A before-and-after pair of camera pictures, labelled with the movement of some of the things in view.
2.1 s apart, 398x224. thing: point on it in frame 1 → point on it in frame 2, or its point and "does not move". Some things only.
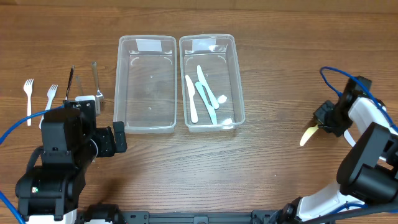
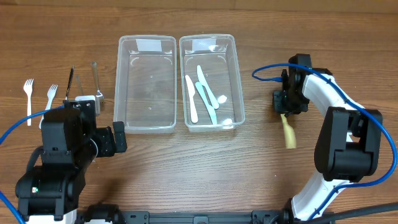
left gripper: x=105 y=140 does not move
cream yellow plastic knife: x=308 y=134 → x=290 y=134
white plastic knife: x=208 y=90 does not move
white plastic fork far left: x=28 y=86 does not move
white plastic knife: x=194 y=116 does not move
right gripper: x=326 y=117 → x=286 y=104
